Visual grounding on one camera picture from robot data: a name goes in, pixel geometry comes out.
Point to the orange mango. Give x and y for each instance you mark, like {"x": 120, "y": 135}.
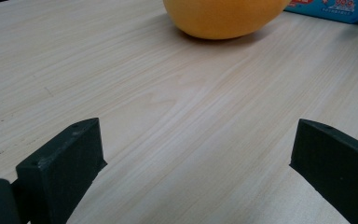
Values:
{"x": 223, "y": 18}

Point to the blue wet wipes pack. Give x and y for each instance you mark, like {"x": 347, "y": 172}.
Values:
{"x": 338, "y": 11}

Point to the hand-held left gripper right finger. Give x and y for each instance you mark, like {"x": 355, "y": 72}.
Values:
{"x": 338, "y": 165}

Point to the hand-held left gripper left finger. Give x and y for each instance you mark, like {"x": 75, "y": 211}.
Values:
{"x": 62, "y": 161}

